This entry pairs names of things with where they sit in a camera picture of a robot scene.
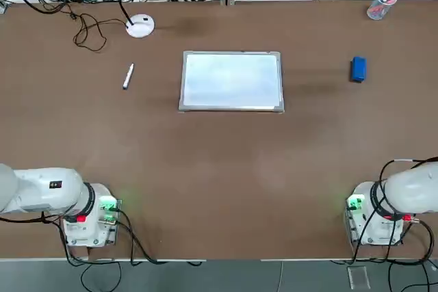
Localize white whiteboard marker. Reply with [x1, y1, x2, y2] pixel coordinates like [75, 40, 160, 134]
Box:
[122, 62, 136, 91]

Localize blue whiteboard eraser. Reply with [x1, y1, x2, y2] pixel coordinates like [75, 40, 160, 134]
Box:
[348, 55, 368, 84]

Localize silver framed whiteboard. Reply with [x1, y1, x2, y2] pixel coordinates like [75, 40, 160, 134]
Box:
[177, 50, 285, 114]

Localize clear plastic pen cup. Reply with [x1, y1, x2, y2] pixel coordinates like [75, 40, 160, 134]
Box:
[366, 0, 400, 21]

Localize clear acrylic plate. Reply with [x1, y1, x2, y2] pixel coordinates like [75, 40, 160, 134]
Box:
[346, 265, 372, 290]

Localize black lamp cable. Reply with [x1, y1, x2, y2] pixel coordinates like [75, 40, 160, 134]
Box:
[69, 0, 135, 55]

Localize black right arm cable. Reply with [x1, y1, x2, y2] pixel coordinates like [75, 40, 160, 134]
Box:
[374, 155, 438, 224]

